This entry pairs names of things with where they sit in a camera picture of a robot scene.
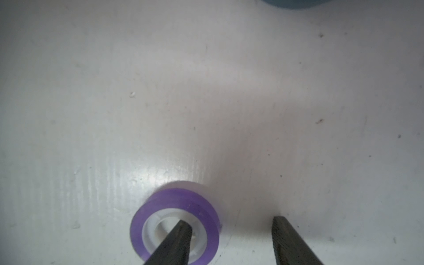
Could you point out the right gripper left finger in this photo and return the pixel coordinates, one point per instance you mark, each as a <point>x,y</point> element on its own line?
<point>175,248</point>

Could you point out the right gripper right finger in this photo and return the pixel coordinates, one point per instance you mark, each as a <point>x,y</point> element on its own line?
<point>289,247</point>

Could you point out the purple tape roll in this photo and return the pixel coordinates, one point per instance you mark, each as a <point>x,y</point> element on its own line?
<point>165,207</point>

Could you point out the teal tray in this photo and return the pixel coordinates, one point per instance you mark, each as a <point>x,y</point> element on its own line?
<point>295,4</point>

